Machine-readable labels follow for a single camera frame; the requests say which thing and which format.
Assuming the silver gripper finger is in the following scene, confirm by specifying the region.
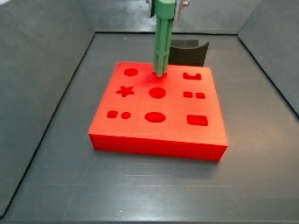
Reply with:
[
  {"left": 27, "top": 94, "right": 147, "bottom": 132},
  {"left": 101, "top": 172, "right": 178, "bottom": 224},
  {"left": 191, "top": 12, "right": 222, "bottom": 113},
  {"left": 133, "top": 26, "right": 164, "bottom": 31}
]
[
  {"left": 146, "top": 0, "right": 155, "bottom": 18},
  {"left": 174, "top": 0, "right": 191, "bottom": 23}
]

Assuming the black curved foam block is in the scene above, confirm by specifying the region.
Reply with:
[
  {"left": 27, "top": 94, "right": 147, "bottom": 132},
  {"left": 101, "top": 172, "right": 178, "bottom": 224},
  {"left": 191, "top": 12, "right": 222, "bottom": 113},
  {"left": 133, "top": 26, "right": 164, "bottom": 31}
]
[{"left": 168, "top": 39, "right": 210, "bottom": 67}]

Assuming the red shape sorter block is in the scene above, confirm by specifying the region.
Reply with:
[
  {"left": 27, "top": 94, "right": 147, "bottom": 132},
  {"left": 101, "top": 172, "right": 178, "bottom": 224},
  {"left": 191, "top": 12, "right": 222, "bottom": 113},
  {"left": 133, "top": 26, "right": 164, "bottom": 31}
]
[{"left": 88, "top": 62, "right": 228, "bottom": 161}]

